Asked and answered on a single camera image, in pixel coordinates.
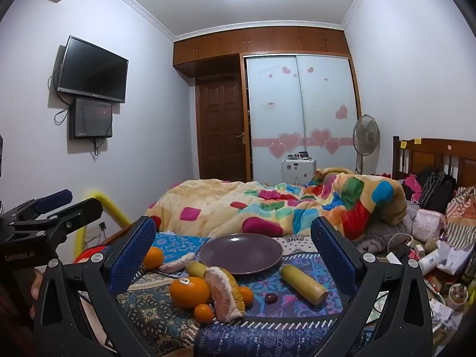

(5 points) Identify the wooden wardrobe with sliding doors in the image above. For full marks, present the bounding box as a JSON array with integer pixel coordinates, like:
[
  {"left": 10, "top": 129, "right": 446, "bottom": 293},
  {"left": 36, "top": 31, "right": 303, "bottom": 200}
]
[{"left": 173, "top": 26, "right": 363, "bottom": 185}]

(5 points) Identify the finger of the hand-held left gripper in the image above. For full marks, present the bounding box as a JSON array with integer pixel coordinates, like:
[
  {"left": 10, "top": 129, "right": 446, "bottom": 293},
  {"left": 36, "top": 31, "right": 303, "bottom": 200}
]
[
  {"left": 7, "top": 189, "right": 74, "bottom": 227},
  {"left": 37, "top": 198, "right": 104, "bottom": 243}
]

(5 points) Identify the striped cloth bag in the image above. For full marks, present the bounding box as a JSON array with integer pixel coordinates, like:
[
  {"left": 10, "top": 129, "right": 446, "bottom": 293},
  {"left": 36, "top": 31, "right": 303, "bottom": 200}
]
[{"left": 444, "top": 187, "right": 476, "bottom": 258}]

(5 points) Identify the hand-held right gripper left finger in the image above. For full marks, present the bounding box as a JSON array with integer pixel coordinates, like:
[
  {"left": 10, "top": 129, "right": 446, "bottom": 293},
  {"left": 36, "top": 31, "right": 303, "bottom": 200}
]
[{"left": 33, "top": 216, "right": 157, "bottom": 357}]

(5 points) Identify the glass jar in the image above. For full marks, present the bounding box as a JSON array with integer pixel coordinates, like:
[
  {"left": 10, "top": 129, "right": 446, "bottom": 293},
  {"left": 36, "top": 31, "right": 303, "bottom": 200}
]
[{"left": 448, "top": 284, "right": 469, "bottom": 304}]

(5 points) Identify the person's left hand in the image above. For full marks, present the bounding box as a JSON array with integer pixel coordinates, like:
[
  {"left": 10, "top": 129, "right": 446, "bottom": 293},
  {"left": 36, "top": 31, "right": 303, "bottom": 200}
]
[{"left": 30, "top": 270, "right": 47, "bottom": 318}]

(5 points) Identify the colourful patchwork blanket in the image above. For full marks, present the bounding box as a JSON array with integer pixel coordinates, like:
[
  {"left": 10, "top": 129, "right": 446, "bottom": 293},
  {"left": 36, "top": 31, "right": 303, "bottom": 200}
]
[{"left": 145, "top": 167, "right": 408, "bottom": 243}]

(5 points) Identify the wooden bed headboard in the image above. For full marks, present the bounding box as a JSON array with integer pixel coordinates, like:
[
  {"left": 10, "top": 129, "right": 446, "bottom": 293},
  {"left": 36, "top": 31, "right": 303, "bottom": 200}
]
[{"left": 392, "top": 136, "right": 476, "bottom": 191}]

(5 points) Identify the short yellow sugarcane piece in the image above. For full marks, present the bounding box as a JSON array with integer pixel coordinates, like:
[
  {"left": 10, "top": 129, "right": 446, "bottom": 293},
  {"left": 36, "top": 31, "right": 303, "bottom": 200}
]
[{"left": 185, "top": 261, "right": 209, "bottom": 279}]

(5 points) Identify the black bag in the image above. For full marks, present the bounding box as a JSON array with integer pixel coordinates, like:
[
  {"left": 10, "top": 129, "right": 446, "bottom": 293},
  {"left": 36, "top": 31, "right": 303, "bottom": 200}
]
[{"left": 418, "top": 167, "right": 456, "bottom": 215}]

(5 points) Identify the purple round plate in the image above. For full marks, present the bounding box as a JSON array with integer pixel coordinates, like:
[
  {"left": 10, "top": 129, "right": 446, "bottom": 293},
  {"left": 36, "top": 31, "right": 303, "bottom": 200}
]
[{"left": 200, "top": 234, "right": 284, "bottom": 276}]

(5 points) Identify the patterned bed cover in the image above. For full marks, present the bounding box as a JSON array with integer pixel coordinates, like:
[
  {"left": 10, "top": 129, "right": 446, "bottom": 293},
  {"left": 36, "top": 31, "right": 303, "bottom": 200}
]
[{"left": 74, "top": 231, "right": 376, "bottom": 357}]

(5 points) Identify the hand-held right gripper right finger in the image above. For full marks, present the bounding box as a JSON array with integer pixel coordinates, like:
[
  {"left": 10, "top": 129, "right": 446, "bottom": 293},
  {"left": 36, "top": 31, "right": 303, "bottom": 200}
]
[{"left": 310, "top": 216, "right": 444, "bottom": 357}]

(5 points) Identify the yellow foam tube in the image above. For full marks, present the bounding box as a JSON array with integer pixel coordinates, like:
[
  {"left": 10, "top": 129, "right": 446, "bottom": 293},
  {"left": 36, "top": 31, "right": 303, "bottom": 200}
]
[{"left": 75, "top": 190, "right": 131, "bottom": 248}]

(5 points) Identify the bright pink cloth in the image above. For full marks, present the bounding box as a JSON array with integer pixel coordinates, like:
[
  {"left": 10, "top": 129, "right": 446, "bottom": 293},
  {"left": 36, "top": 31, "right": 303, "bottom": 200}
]
[{"left": 403, "top": 175, "right": 423, "bottom": 203}]

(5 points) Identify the red round object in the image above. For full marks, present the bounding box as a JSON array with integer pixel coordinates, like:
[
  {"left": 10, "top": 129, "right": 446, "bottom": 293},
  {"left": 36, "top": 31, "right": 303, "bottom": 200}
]
[{"left": 73, "top": 245, "right": 109, "bottom": 265}]

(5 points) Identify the large orange with sticker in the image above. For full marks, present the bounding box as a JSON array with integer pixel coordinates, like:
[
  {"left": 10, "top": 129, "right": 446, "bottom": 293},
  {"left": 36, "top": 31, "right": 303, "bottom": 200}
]
[{"left": 170, "top": 276, "right": 211, "bottom": 309}]

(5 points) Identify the standing electric fan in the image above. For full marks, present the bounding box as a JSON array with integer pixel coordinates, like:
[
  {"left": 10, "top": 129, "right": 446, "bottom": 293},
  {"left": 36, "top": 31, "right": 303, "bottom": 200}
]
[{"left": 352, "top": 115, "right": 381, "bottom": 175}]

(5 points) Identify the pink patterned pouch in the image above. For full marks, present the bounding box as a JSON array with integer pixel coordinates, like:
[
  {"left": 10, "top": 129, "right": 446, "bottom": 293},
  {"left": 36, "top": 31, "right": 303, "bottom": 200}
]
[{"left": 413, "top": 209, "right": 445, "bottom": 242}]

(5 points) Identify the black wall television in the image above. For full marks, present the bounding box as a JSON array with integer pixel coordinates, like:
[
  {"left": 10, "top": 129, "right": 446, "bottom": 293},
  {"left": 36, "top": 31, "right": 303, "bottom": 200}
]
[{"left": 57, "top": 36, "right": 129, "bottom": 104}]

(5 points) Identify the medium orange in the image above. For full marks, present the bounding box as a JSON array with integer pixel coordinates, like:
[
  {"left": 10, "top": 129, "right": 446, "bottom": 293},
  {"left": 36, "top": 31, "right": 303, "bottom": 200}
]
[{"left": 143, "top": 246, "right": 165, "bottom": 270}]

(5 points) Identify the white plastic bottle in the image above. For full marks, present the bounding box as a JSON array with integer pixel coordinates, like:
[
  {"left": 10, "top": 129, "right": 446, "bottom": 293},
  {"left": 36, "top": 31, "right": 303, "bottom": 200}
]
[{"left": 418, "top": 249, "right": 441, "bottom": 276}]

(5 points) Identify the grey printed pillow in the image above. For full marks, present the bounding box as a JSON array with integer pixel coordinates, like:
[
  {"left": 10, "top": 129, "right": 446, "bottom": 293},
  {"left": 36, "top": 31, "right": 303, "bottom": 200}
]
[{"left": 355, "top": 219, "right": 411, "bottom": 254}]

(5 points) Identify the small black wall monitor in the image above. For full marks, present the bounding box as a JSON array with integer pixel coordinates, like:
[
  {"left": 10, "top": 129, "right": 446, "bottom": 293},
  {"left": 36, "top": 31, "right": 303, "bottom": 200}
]
[{"left": 69, "top": 97, "right": 113, "bottom": 140}]

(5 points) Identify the white box appliance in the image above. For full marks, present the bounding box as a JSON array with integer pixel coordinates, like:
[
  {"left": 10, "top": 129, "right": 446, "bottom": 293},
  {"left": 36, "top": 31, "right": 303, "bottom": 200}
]
[{"left": 281, "top": 151, "right": 317, "bottom": 187}]

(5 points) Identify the brown wooden door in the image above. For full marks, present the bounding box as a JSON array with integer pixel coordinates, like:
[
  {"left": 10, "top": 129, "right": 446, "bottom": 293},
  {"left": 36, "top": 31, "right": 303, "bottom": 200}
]
[{"left": 196, "top": 76, "right": 248, "bottom": 182}]

